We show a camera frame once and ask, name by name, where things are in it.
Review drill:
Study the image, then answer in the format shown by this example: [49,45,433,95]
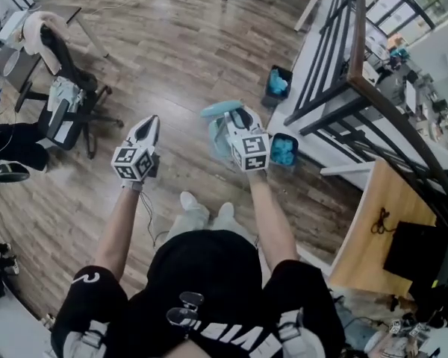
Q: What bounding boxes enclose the grey bin with blue waste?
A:
[268,132,299,168]

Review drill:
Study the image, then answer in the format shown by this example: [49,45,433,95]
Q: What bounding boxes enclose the person's left forearm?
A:
[94,186,143,275]

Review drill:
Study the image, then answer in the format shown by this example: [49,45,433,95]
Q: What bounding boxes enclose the dark desk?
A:
[0,5,109,89]

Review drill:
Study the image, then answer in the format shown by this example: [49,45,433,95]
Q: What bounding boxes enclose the wooden desk with white legs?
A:
[320,158,448,298]

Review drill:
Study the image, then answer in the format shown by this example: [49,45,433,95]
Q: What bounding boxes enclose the person's right forearm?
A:
[246,169,299,274]

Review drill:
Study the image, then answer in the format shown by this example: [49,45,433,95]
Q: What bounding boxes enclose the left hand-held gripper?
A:
[111,115,161,183]

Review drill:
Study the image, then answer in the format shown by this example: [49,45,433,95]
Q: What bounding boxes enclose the black bin with blue waste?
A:
[261,64,294,108]

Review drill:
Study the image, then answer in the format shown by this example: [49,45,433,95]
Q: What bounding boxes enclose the light grey folded garment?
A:
[46,76,85,115]

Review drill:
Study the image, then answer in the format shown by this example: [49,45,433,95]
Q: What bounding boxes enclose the beige garment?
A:
[23,11,69,75]

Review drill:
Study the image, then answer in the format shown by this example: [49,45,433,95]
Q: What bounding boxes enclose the white mesh wastebasket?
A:
[2,48,26,77]

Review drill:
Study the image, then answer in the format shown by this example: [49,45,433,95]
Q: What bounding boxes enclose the white harness strap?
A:
[61,321,108,358]
[278,310,328,358]

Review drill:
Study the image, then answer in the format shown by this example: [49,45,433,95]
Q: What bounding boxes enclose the white box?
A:
[0,9,34,44]

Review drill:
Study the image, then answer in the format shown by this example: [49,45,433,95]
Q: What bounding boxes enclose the person's black printed t-shirt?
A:
[51,229,346,358]

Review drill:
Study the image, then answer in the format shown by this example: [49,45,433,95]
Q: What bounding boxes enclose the black stool seat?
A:
[0,161,31,183]

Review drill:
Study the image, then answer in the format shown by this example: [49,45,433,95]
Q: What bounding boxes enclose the black railing with wooden handrail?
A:
[283,0,448,234]

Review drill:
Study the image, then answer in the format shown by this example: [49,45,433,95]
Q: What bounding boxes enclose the black coiled cable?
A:
[370,207,396,235]

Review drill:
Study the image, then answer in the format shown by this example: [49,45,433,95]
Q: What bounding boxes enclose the teal dustpan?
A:
[200,100,247,160]

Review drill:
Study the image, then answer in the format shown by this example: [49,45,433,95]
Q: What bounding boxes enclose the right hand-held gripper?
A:
[224,106,272,172]

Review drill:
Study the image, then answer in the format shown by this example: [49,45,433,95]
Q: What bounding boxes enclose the person's grey trousers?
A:
[164,205,255,245]

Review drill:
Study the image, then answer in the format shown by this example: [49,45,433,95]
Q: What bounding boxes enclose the black office chair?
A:
[14,24,125,160]

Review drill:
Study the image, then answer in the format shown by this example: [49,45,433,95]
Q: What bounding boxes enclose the black box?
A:
[382,220,448,286]

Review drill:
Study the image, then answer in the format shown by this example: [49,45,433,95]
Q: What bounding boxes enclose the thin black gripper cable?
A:
[137,190,169,249]

